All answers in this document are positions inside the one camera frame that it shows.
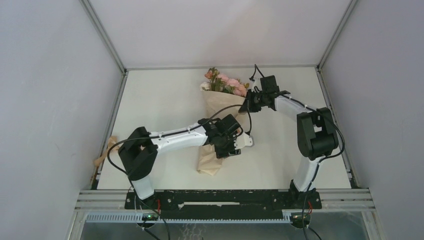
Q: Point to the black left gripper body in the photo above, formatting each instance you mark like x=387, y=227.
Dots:
x=225, y=147

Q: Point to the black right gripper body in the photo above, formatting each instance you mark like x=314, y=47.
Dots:
x=256, y=100

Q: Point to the brown wrapping paper sheet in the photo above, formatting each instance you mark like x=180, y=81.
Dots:
x=218, y=105

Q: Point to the pink fake rose stem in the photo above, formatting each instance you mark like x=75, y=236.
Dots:
x=234, y=86

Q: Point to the pink fake rose sprig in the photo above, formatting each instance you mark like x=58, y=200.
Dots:
x=212, y=83

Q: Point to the tan ribbon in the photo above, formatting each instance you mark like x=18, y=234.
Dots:
x=110, y=142

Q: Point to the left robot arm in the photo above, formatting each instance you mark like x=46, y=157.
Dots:
x=138, y=153

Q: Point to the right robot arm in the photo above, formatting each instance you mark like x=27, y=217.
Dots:
x=317, y=134

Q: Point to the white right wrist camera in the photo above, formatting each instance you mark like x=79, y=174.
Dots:
x=255, y=85

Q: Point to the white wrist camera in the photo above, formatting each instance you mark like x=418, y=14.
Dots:
x=255, y=85
x=244, y=140

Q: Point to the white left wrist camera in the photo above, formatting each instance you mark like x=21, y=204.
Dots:
x=244, y=140

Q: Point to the black mounting base rail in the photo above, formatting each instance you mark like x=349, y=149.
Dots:
x=239, y=204

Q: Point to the white slotted cable duct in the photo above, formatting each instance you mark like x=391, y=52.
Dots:
x=132, y=217

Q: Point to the aluminium frame rail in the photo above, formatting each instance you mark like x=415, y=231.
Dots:
x=322, y=200

